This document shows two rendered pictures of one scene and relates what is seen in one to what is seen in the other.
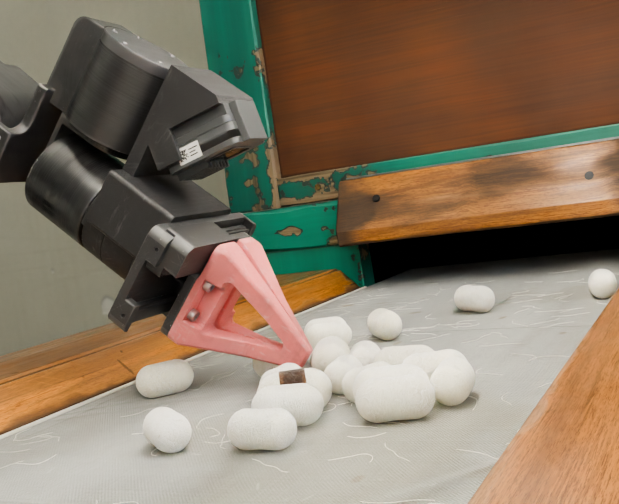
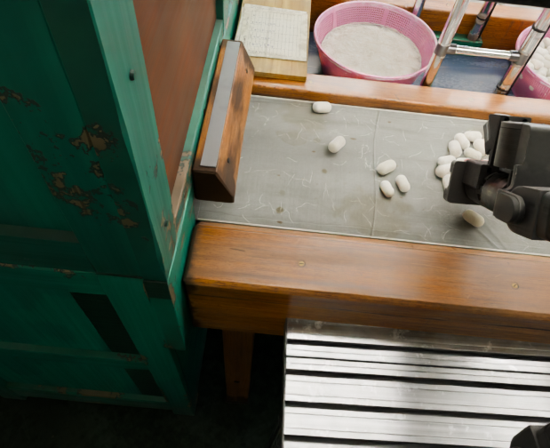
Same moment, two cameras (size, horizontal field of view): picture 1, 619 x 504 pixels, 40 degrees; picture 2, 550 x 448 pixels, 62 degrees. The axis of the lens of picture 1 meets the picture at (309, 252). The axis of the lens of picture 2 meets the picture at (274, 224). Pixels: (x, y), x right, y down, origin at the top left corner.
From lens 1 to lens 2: 118 cm
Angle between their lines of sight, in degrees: 102
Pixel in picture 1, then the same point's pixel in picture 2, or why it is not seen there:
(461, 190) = (236, 118)
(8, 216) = not seen: outside the picture
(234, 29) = (148, 132)
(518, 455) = (546, 114)
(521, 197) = (245, 100)
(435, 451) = not seen: hidden behind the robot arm
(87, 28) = not seen: outside the picture
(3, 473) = not seen: outside the picture
